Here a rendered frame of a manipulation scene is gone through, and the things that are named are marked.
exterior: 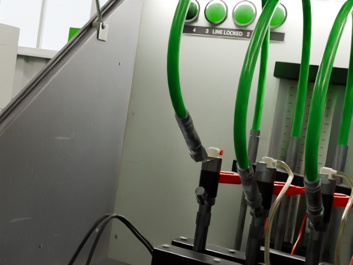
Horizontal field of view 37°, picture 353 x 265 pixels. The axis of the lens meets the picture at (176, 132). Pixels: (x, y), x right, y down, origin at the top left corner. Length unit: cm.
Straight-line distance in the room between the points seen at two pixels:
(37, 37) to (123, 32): 455
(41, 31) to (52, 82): 470
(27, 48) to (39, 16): 35
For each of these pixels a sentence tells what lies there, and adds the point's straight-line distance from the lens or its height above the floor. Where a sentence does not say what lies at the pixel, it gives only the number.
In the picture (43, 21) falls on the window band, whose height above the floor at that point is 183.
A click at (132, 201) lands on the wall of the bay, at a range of 114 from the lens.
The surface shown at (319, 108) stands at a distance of 56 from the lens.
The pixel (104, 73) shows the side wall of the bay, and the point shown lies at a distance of 104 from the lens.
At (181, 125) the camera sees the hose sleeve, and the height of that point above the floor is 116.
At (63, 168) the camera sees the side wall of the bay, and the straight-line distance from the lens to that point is 98.
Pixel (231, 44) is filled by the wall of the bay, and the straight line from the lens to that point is 106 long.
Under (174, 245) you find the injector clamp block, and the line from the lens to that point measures 81.
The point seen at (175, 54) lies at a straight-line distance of 59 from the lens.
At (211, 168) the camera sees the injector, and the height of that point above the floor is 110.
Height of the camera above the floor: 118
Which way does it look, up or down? 3 degrees down
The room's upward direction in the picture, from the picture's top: 8 degrees clockwise
